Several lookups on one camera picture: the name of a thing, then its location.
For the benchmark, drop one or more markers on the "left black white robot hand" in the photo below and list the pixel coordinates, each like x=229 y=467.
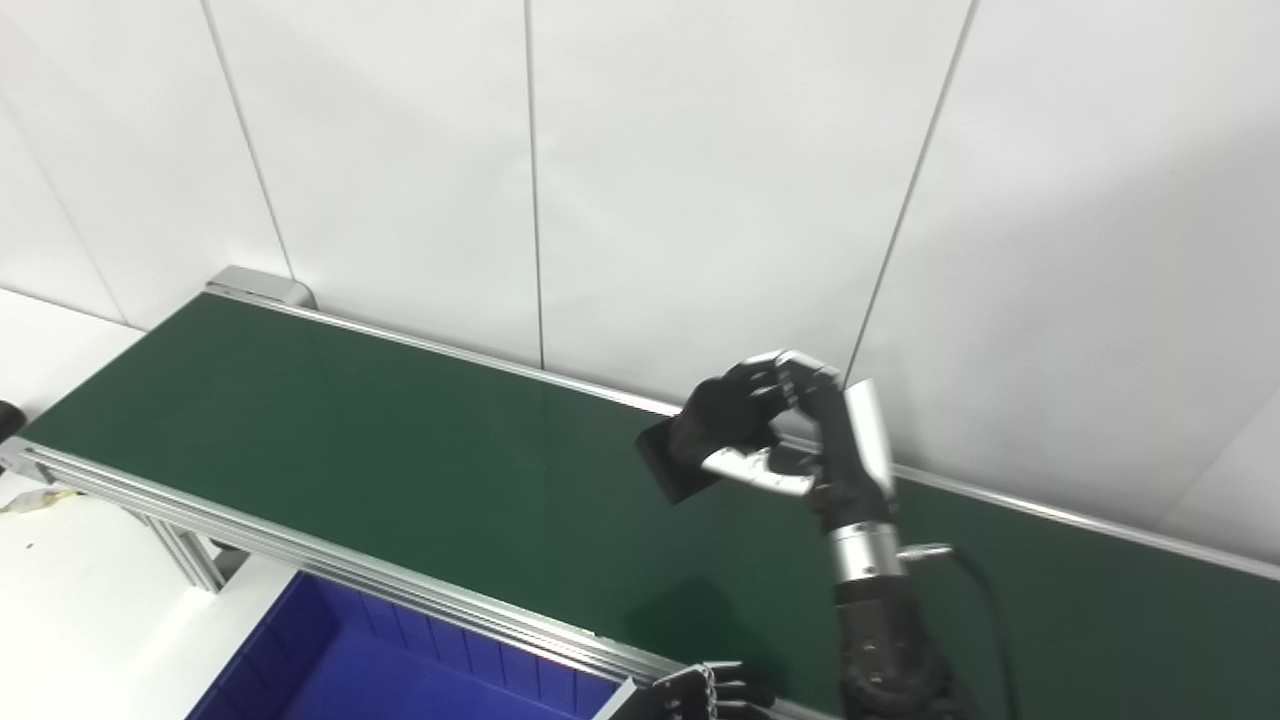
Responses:
x=690 y=695

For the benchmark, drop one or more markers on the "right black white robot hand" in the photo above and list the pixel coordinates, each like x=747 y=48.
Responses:
x=845 y=460

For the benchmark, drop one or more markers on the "black cylinder-on-base part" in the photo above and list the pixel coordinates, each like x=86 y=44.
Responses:
x=672 y=475

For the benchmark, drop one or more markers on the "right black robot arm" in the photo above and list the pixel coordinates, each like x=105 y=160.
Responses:
x=885 y=640

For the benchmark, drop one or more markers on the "blue plastic bin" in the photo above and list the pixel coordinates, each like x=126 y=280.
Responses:
x=400 y=675

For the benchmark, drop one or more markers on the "green conveyor belt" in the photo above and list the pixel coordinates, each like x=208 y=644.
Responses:
x=350 y=570
x=450 y=480

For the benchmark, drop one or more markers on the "aluminium conveyor leg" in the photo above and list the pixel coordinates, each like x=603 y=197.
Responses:
x=190 y=555

